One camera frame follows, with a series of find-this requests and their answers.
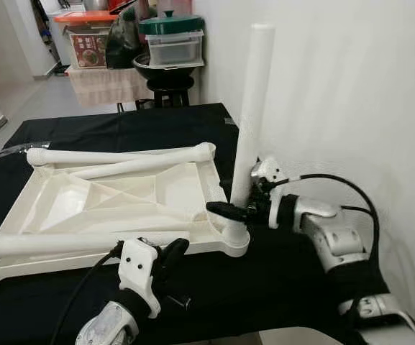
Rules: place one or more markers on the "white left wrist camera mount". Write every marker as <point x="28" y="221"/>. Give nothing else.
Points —
<point x="137" y="273"/>

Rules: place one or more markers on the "stainless steel pot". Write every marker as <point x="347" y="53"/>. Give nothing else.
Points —
<point x="99" y="4"/>

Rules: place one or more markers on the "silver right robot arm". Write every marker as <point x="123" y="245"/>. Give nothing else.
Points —
<point x="336" y="237"/>

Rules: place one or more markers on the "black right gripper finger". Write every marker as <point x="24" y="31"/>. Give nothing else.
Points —
<point x="225" y="211"/>

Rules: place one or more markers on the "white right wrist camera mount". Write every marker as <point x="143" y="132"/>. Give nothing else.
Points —
<point x="268" y="171"/>

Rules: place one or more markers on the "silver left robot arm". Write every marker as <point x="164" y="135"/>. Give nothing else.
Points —
<point x="106" y="327"/>

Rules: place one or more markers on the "clear plastic storage container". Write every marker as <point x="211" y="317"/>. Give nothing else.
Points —
<point x="175" y="50"/>

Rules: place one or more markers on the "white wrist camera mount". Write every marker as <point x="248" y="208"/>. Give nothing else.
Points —
<point x="268" y="171"/>
<point x="137" y="273"/>

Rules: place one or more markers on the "dark shiny plastic bag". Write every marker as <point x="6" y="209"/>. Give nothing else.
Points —
<point x="126" y="43"/>

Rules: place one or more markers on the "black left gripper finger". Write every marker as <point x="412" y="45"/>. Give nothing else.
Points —
<point x="176" y="251"/>

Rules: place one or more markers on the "beige covered side table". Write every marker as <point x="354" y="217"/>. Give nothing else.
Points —
<point x="106" y="86"/>

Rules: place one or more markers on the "white plastic table top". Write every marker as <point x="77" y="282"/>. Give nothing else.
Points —
<point x="121" y="194"/>

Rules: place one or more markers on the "clear tape piece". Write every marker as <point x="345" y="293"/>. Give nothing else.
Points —
<point x="20" y="147"/>

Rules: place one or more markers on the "orange lidded storage box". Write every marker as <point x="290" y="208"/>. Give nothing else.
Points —
<point x="88" y="52"/>

